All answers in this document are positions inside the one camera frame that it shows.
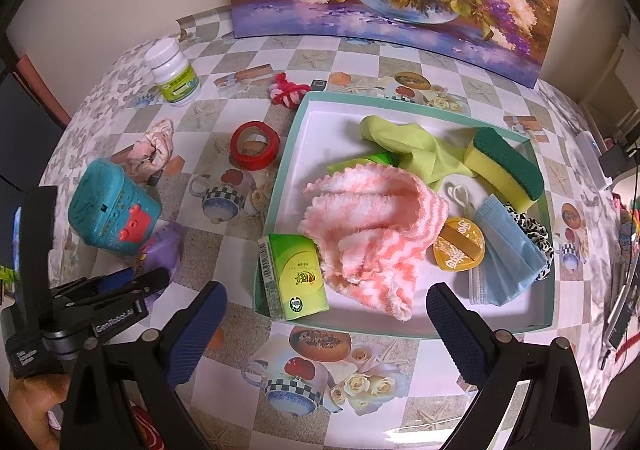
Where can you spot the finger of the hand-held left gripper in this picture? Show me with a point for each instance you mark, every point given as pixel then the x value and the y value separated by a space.
pixel 112 282
pixel 150 285

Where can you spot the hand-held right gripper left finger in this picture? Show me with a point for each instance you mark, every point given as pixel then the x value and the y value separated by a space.
pixel 197 330

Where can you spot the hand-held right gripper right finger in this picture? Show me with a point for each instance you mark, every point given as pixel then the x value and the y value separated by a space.
pixel 457 327

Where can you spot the purple plastic bag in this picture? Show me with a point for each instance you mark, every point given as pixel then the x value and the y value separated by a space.
pixel 167 250

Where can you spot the white tray green rim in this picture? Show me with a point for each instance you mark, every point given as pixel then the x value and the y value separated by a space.
pixel 380 315

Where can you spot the yellow-green cloth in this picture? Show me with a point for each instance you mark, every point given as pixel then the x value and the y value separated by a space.
pixel 400 139

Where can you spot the person's left hand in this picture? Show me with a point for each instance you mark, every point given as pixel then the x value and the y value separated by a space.
pixel 32 407

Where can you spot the teal plastic toy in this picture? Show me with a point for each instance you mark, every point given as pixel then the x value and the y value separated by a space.
pixel 105 205

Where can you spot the checked floral tablecloth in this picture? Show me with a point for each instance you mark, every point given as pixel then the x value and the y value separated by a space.
pixel 390 380

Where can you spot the blue face mask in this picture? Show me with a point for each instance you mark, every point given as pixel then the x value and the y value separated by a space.
pixel 505 255

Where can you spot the small black block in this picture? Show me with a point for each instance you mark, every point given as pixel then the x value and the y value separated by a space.
pixel 155 177
pixel 318 84

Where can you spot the green tea box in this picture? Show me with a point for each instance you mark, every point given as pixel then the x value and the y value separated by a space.
pixel 295 280

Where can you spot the red packet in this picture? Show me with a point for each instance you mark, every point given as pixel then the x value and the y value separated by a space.
pixel 145 430

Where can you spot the black white spotted scrunchie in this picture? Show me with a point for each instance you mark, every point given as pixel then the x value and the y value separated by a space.
pixel 537 232

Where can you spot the pink floral scrunchie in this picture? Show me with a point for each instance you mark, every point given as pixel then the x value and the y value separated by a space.
pixel 152 152

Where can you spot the pink white striped towel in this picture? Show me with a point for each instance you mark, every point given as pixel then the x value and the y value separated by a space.
pixel 370 220

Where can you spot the red tape roll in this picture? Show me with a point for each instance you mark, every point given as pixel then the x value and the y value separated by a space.
pixel 260 162

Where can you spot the dark panel red edge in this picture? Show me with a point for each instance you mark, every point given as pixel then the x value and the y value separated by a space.
pixel 40 84

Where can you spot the yellow green sponge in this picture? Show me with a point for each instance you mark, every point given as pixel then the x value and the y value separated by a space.
pixel 500 164

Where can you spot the green flat packet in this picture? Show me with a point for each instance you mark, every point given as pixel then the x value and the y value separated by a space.
pixel 365 162

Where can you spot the white bottle green label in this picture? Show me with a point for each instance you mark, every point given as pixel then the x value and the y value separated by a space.
pixel 172 74

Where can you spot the white power strip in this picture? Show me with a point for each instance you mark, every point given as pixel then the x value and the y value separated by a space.
pixel 590 154

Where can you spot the black power adapter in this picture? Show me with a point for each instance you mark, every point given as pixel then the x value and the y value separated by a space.
pixel 617 159

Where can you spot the white furniture frame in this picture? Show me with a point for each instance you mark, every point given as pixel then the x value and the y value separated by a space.
pixel 625 69

